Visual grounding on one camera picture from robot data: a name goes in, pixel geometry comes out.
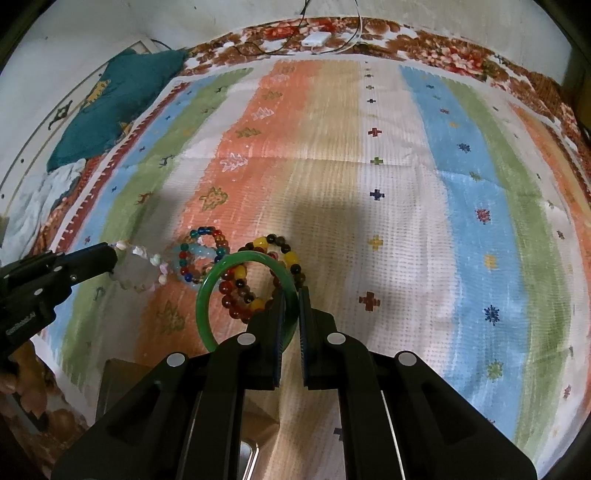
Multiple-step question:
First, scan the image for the white light blue cloth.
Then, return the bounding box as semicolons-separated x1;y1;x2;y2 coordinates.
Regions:
1;159;86;265

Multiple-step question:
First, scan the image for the white cable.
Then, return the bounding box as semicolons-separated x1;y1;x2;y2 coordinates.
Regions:
322;0;364;54

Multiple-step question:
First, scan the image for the white charger adapter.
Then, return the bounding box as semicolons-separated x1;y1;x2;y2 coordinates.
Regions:
301;31;332;48

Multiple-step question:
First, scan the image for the red yellow agate bracelet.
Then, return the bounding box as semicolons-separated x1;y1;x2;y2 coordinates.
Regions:
232;233;308;315

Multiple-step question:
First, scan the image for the pale crystal bead bracelet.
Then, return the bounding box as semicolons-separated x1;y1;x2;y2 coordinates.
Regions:
109;239;170;293

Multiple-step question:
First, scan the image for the striped colourful cloth mat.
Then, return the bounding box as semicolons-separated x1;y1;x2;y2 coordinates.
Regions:
52;57;590;474

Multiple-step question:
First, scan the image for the green jade bangle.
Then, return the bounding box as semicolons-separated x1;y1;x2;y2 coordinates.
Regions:
195;250;298;353

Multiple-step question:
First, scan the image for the black cable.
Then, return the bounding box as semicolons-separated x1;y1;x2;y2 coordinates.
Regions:
149;0;366;59

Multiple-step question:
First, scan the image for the dark red bead bracelet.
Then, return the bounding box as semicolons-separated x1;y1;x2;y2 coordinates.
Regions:
218;264;283;325

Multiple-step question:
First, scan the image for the teal blanket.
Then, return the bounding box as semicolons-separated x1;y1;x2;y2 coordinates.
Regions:
46;49;187;172

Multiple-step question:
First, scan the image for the multicolour bead bracelet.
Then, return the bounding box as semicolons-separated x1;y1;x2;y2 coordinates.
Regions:
177;225;230;285

